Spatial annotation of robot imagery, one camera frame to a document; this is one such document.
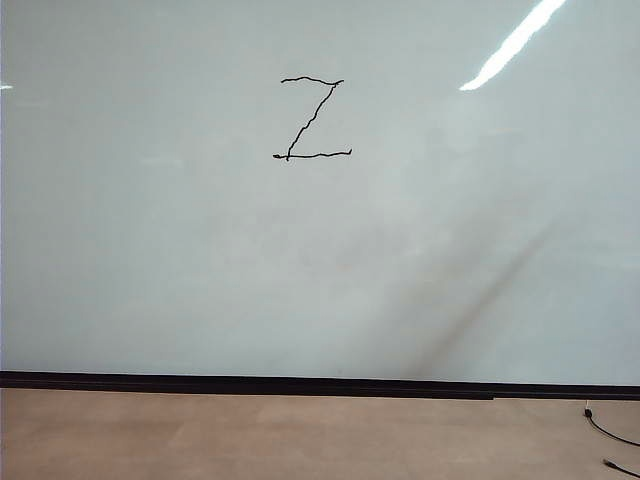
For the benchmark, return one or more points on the black marker ink letter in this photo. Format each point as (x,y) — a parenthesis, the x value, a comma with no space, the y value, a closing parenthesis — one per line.
(287,157)

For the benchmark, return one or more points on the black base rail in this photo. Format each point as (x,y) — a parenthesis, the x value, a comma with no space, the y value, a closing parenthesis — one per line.
(250,393)

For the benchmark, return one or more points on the white whiteboard with black frame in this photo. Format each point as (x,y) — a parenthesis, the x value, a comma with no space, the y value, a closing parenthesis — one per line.
(150,225)

